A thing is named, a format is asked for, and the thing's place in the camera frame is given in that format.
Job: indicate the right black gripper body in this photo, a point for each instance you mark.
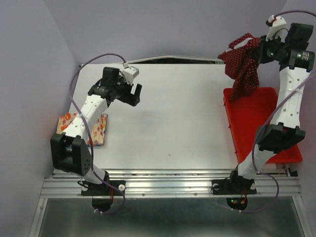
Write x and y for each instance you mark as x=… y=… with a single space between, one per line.
x=271 y=50

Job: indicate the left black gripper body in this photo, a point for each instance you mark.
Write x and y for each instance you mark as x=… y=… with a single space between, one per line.
x=123 y=93

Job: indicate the red polka dot skirt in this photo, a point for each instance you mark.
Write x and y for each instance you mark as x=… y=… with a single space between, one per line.
x=241 y=66

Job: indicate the orange floral cream skirt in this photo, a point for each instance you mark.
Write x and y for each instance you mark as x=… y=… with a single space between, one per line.
x=97 y=134

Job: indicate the blue floral skirt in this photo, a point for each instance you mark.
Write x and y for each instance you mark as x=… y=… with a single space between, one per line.
x=97 y=146

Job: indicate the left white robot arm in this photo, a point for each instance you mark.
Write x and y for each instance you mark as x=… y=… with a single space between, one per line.
x=72 y=150

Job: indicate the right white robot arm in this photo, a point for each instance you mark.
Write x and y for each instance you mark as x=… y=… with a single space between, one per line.
x=282 y=129

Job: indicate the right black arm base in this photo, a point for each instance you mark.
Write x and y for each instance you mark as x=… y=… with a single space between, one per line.
x=225 y=187

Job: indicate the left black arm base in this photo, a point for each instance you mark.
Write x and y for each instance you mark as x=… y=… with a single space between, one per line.
x=89 y=189

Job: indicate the red plastic bin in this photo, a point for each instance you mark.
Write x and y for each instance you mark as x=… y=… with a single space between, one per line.
x=245 y=115

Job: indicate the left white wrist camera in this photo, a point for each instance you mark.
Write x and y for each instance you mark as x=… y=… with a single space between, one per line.
x=130 y=73

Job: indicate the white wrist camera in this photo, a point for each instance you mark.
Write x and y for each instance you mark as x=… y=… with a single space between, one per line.
x=275 y=24
x=130 y=73

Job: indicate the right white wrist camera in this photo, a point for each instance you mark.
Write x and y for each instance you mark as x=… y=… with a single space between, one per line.
x=275 y=24

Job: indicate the aluminium frame rail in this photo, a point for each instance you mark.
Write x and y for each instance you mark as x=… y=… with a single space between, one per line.
x=170 y=183

